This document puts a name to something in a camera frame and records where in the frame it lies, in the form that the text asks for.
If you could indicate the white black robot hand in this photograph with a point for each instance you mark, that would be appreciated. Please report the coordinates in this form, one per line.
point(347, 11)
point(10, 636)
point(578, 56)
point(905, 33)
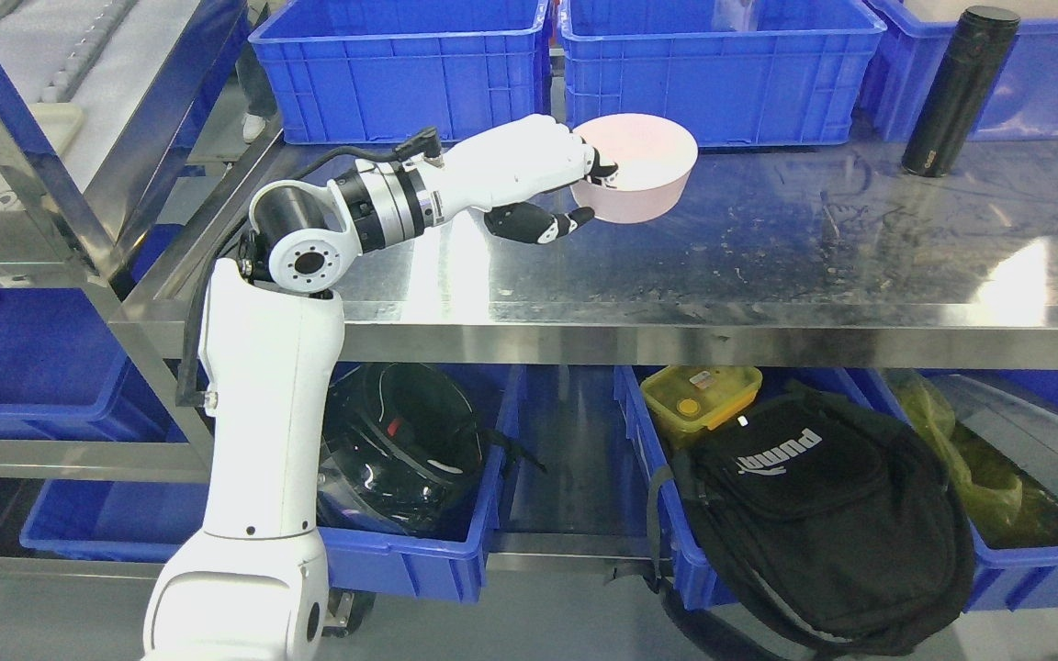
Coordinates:
point(494, 176)

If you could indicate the pink ikea bowl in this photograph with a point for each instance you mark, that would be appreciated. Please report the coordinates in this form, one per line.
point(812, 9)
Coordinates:
point(655, 157)

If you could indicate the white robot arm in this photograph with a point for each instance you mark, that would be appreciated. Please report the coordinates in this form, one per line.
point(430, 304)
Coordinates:
point(252, 583)

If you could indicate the blue crate top middle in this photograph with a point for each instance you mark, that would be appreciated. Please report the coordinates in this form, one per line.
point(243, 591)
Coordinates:
point(791, 78)

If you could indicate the blue crate shelf bottom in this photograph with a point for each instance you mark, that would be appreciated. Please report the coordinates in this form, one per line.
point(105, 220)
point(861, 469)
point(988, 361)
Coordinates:
point(113, 521)

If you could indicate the blue crate shelf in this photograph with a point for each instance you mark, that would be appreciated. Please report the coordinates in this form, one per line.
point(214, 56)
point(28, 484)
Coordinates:
point(64, 376)
point(113, 521)

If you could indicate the blue crate shelf left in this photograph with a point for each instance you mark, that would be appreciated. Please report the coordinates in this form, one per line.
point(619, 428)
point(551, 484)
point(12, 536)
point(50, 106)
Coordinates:
point(64, 376)

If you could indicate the steel shelf rack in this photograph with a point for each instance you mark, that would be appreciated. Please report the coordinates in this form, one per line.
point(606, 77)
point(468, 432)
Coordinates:
point(138, 69)

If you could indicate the blue crate top left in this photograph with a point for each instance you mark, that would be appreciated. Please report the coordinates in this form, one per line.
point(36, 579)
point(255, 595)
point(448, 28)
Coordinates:
point(373, 72)

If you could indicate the yellow lunch box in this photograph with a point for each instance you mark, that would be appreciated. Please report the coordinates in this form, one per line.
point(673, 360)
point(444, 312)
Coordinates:
point(688, 401)

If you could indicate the black motorcycle helmet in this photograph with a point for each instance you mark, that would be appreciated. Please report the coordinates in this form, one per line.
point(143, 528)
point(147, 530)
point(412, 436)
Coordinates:
point(402, 449)

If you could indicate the blue crate holding backpack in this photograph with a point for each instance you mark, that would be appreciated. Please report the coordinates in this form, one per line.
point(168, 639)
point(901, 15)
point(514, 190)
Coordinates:
point(698, 585)

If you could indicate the black puma backpack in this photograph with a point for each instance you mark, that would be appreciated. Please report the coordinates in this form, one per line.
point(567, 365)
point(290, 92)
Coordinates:
point(834, 525)

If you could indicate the black thermos bottle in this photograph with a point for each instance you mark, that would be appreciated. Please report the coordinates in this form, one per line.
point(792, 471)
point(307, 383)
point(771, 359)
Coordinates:
point(980, 43)

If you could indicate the blue crate top right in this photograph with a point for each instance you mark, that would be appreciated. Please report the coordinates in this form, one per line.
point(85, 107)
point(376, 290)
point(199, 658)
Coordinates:
point(1023, 105)

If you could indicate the yellow green plastic bag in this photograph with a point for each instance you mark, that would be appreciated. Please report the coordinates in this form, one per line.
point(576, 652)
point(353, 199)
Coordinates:
point(1009, 509)

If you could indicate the blue crate lower right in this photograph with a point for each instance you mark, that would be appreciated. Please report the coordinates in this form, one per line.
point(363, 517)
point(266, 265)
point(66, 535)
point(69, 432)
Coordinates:
point(1016, 415)

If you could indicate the steel table frame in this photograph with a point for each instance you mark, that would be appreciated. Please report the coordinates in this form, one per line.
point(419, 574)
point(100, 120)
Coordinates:
point(789, 257)

